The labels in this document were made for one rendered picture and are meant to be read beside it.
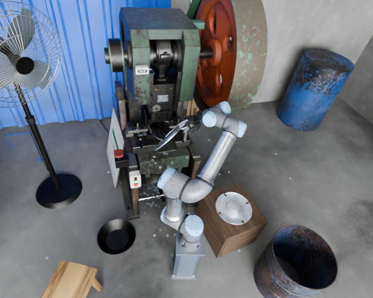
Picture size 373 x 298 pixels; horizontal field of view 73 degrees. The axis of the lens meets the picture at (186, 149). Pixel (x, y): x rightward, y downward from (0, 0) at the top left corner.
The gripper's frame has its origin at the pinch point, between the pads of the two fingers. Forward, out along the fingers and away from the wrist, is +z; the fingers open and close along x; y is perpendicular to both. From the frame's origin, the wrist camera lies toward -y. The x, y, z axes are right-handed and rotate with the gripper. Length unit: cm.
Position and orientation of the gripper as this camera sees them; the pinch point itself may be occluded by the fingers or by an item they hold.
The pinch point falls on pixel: (181, 126)
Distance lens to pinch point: 159.5
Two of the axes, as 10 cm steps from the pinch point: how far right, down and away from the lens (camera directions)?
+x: 5.8, 7.3, 3.7
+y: -3.5, 6.3, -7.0
